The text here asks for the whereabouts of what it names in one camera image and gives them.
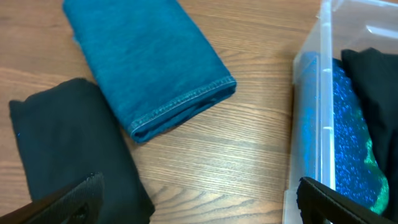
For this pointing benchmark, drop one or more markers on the black cloth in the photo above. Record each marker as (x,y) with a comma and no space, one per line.
(374,79)
(68,132)

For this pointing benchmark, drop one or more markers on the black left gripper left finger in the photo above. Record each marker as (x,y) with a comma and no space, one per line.
(79,202)

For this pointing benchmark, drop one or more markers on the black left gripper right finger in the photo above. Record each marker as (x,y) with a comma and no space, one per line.
(319,204)

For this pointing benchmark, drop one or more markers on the blue glitter cloth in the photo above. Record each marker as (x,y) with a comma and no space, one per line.
(357,175)

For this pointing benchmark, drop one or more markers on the clear plastic container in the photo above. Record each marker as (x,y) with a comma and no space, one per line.
(330,139)

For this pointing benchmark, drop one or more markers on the teal folded towel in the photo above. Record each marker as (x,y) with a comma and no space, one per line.
(152,63)

